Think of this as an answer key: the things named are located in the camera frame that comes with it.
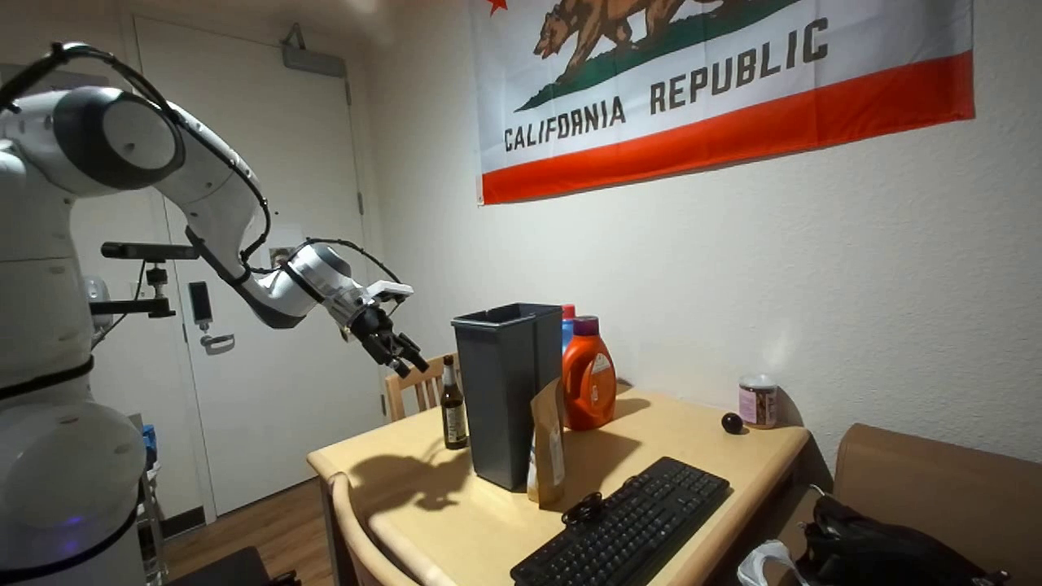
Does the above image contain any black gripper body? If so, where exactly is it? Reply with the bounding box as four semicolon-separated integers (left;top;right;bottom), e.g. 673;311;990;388
350;301;403;365

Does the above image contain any brown glass bottle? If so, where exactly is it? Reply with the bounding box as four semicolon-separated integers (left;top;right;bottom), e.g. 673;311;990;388
435;353;471;452

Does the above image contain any dark grey plastic bin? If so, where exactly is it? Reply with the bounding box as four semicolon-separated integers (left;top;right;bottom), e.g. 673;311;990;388
449;299;567;496

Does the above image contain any orange detergent bottle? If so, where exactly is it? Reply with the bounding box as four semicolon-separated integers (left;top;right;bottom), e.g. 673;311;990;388
561;311;617;432

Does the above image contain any white door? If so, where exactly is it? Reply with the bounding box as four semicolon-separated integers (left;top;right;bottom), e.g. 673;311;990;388
133;13;388;518

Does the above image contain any brown paper pouch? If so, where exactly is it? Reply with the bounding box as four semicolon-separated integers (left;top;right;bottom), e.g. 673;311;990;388
523;373;569;511

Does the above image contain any black door lock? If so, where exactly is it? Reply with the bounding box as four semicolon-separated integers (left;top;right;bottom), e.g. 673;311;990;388
187;280;216;332

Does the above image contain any black flat case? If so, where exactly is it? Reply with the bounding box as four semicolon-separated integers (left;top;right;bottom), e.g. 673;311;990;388
167;543;304;586

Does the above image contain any black keyboard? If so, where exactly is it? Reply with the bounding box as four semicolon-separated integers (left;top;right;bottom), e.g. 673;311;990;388
508;452;734;586

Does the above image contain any grey door closer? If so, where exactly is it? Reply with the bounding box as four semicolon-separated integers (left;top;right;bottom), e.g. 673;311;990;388
278;29;350;78

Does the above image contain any pink jar with lid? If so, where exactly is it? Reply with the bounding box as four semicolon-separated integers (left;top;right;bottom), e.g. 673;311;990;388
734;371;787;431

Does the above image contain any white plastic bag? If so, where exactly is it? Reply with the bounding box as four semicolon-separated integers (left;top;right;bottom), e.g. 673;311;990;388
732;537;809;586

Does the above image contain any California Republic flag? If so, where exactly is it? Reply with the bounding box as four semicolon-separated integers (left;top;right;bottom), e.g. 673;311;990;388
464;0;978;207

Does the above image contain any black backpack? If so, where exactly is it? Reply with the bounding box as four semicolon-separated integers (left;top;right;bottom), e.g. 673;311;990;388
794;490;1005;586

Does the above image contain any brown armchair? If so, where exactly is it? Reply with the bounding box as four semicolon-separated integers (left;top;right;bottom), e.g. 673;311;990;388
827;420;1042;586

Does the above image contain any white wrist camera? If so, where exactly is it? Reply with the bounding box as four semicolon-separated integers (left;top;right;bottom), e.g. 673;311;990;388
365;277;416;308

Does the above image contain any silver door handle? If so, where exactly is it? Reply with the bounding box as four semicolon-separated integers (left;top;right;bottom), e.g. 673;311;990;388
196;328;237;358

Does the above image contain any black camera stand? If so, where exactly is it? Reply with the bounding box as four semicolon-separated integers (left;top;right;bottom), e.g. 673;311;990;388
86;256;180;323

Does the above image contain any black stereo camera bar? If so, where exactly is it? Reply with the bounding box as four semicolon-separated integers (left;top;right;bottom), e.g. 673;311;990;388
96;238;205;264

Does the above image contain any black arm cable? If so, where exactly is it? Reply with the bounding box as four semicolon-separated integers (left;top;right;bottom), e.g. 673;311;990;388
0;39;403;287

